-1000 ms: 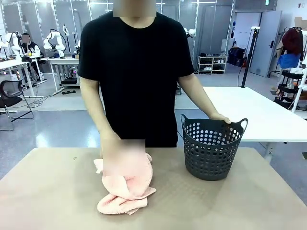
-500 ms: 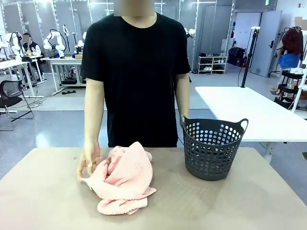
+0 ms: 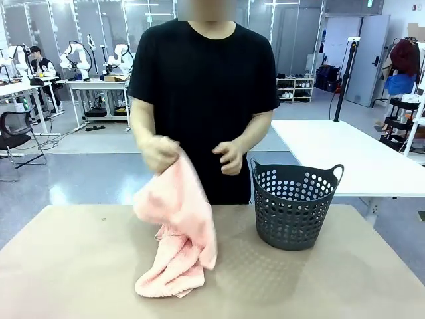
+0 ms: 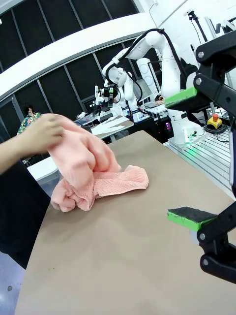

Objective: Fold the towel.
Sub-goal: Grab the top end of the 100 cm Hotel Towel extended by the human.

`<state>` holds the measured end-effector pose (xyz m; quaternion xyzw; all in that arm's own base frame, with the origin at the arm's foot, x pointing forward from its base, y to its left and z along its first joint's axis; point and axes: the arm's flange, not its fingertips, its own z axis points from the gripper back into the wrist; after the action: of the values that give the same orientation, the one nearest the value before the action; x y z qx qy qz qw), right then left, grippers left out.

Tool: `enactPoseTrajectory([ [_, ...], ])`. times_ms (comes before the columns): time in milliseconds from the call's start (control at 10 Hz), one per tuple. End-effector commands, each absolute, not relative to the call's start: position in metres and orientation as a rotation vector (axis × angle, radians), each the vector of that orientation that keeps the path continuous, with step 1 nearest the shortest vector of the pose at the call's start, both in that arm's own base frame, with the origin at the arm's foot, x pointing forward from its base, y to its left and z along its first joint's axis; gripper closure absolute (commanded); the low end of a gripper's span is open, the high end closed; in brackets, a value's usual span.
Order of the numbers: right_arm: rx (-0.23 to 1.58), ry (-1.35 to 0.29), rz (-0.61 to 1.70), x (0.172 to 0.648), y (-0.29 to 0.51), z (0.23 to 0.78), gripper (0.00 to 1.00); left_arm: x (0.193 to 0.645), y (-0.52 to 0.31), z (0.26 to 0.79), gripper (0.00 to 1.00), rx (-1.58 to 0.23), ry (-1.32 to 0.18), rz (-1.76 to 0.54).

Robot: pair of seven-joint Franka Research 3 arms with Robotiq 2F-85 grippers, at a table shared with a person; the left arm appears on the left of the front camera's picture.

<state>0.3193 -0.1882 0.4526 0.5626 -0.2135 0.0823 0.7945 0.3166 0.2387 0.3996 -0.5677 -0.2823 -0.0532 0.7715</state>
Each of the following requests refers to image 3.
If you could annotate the person's left hand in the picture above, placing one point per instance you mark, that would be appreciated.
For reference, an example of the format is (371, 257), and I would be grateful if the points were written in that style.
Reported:
(232, 159)

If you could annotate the person's right hand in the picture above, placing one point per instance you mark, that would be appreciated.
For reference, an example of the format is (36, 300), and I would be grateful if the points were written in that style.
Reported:
(157, 154)

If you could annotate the pink fluffy towel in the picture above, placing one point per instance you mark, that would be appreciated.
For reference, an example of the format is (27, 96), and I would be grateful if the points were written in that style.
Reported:
(179, 206)

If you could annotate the person's right forearm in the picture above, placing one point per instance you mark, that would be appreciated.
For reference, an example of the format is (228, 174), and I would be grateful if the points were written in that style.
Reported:
(142, 119)

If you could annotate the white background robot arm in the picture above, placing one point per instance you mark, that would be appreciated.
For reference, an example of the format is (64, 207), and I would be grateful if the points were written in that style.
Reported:
(78, 56)
(121, 58)
(15, 60)

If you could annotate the person's left forearm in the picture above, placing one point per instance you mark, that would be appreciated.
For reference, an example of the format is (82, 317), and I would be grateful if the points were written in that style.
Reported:
(255, 133)

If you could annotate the person's black t-shirt torso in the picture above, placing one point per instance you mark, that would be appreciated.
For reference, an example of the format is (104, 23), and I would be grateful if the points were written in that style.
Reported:
(202, 99)

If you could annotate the black floor power strip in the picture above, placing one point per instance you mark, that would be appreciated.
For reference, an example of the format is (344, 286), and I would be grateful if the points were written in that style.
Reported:
(95, 128)

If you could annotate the flat cardboard box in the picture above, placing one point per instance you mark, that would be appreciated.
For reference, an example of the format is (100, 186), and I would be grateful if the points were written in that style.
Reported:
(116, 78)

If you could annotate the white desk with robot arms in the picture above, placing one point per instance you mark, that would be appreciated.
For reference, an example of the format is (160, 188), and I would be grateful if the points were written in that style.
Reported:
(99, 83)

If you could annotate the dark grey perforated plastic basket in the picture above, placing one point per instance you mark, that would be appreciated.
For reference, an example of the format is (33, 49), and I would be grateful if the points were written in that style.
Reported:
(289, 232)

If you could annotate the white shoe rack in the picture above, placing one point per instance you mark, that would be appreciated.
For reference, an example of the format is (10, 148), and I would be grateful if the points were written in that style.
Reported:
(295, 89)

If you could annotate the large white table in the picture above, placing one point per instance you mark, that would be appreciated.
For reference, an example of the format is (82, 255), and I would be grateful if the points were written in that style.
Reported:
(345, 156)

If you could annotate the dark suitcase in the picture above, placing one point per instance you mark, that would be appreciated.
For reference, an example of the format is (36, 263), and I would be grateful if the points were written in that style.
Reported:
(327, 79)

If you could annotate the black tripod pole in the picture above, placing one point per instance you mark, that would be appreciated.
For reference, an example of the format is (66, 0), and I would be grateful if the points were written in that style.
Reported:
(345, 76)

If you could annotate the seated person in varsity jacket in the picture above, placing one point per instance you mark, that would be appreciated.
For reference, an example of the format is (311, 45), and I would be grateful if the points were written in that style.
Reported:
(44, 69)

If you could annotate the black mesh office chair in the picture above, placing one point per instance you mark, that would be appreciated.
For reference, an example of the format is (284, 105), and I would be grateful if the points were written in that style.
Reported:
(15, 133)

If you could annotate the white desk with seated person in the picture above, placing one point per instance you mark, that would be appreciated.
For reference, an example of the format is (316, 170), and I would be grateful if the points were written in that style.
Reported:
(20, 89)

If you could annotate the grey door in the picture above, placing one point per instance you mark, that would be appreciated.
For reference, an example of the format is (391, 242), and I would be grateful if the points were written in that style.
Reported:
(368, 60)

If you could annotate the black utility cart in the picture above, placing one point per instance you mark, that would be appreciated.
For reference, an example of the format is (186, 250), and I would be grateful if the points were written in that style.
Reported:
(398, 123)

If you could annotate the blue hanging bag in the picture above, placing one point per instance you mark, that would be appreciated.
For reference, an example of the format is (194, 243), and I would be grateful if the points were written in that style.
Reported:
(400, 84)

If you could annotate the dark red hanging jacket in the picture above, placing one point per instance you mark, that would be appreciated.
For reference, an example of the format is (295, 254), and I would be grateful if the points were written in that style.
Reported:
(405, 58)

